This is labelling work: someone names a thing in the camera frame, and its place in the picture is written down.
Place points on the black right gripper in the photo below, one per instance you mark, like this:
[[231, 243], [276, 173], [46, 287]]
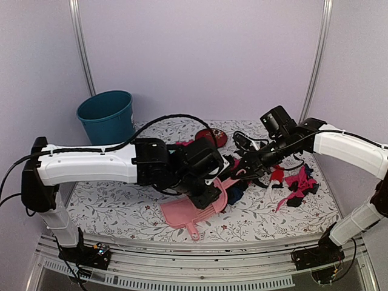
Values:
[[255, 163]]

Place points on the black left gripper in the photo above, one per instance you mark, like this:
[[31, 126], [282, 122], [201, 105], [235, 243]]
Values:
[[203, 200]]

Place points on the pink plastic hand brush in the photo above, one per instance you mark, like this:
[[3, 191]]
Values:
[[230, 181]]

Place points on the pink plastic dustpan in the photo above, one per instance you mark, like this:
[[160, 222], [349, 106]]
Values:
[[182, 214]]

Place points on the central colourful paper scrap pile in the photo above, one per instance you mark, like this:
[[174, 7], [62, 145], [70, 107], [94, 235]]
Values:
[[236, 192]]

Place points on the pink black scrap pile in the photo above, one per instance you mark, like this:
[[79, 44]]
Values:
[[299, 185]]

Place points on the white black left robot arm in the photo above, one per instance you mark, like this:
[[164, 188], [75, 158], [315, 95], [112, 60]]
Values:
[[170, 169]]

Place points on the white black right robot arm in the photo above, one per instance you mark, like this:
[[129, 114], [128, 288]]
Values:
[[316, 136]]

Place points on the red floral round plate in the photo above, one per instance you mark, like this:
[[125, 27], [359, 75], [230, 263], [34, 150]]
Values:
[[217, 136]]

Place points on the teal plastic waste bin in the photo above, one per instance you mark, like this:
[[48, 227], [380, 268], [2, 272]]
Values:
[[107, 118]]

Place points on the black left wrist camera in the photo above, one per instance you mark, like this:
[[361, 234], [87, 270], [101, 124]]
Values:
[[203, 159]]

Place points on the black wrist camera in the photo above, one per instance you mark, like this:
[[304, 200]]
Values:
[[277, 119], [203, 159]]

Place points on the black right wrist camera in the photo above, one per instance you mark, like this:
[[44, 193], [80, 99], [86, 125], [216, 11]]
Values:
[[277, 119]]

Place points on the right aluminium frame post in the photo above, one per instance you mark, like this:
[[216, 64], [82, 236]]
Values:
[[319, 54]]

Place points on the aluminium frame post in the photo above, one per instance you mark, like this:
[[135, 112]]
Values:
[[75, 15], [319, 54]]

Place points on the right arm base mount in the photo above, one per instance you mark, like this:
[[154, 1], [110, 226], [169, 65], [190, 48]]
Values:
[[326, 252]]

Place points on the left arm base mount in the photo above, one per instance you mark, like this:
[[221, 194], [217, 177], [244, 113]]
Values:
[[97, 256]]

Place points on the left aluminium frame post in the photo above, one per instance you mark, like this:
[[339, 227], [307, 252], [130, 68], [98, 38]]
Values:
[[75, 15]]

